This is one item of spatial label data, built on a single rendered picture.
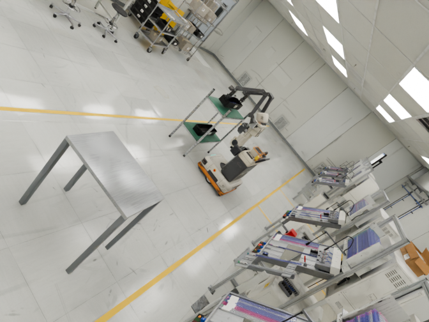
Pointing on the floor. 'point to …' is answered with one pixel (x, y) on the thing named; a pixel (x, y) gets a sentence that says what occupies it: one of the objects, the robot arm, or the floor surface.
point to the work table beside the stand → (106, 181)
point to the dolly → (147, 7)
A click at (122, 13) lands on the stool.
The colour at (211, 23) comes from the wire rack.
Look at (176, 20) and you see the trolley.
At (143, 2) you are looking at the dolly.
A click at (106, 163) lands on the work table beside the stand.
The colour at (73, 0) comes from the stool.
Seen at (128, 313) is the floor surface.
